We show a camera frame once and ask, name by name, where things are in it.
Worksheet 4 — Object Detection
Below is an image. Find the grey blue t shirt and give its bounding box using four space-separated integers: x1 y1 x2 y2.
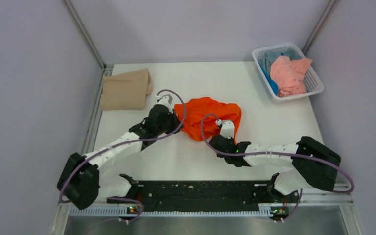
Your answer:
258 47 302 75

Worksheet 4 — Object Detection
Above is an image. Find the white plastic laundry basket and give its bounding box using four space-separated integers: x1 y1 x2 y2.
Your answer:
252 44 324 103

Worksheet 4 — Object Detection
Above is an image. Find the pink t shirt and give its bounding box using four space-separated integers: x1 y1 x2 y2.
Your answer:
270 56 313 98

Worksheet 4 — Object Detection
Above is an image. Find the folded beige t shirt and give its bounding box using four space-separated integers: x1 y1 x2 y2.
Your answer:
100 68 153 111

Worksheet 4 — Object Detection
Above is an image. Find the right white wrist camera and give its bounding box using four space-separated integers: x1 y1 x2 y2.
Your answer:
216 119 235 139

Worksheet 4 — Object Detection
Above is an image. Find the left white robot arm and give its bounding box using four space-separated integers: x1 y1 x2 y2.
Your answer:
57 103 181 210

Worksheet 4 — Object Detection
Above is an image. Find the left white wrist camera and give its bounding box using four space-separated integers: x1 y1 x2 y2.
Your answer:
156 94 173 112

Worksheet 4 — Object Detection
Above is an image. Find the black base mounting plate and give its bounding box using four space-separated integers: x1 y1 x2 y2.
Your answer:
126 181 298 212

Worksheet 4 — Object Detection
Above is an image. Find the orange t shirt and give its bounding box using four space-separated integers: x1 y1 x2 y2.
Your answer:
174 97 242 141

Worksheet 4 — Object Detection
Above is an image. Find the aluminium frame rail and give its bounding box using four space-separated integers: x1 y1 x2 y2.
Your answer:
49 0 113 235

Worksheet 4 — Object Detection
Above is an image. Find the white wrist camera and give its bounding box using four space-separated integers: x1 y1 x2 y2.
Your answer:
216 119 235 139
156 94 173 112

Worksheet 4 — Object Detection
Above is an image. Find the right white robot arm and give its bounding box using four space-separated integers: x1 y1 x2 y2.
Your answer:
209 135 341 202

